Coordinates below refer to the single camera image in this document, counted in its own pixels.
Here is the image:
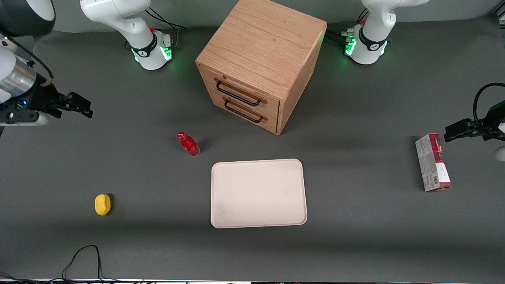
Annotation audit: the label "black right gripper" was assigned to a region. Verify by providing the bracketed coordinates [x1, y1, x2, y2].
[0, 81, 94, 123]

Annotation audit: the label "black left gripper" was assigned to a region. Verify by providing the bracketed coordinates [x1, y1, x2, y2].
[444, 101, 505, 143]

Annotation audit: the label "red coke bottle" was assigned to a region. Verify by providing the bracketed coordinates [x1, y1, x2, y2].
[177, 131, 200, 157]

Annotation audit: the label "cream plastic tray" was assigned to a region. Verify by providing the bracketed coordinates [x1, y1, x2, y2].
[211, 159, 308, 229]

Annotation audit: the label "red white carton box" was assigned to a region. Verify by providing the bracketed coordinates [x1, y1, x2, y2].
[415, 133, 452, 192]

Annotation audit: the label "yellow lemon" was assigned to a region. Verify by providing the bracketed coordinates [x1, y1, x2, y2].
[94, 194, 112, 216]

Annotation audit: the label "wooden drawer cabinet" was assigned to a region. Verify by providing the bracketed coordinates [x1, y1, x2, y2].
[195, 0, 327, 136]

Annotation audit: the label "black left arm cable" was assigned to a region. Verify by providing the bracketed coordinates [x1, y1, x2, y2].
[473, 82, 505, 127]

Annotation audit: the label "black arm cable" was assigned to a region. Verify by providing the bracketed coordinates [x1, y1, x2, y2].
[473, 82, 505, 127]
[0, 34, 54, 86]

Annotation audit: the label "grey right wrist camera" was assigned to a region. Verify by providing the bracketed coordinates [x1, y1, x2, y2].
[0, 112, 50, 127]

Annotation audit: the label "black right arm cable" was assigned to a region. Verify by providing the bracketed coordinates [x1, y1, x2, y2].
[0, 34, 54, 86]

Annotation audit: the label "black right base cables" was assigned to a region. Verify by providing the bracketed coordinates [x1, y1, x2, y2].
[144, 7, 187, 51]

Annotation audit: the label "black base cables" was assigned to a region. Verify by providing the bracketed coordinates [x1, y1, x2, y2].
[144, 7, 187, 51]
[326, 8, 368, 47]

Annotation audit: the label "black left base cables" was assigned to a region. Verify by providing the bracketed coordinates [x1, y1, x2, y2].
[326, 8, 368, 47]

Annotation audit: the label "black loose table cable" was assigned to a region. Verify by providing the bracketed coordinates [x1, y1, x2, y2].
[0, 245, 131, 284]

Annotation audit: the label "black drawer handle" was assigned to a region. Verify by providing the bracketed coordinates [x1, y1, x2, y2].
[214, 78, 268, 107]
[223, 97, 268, 123]

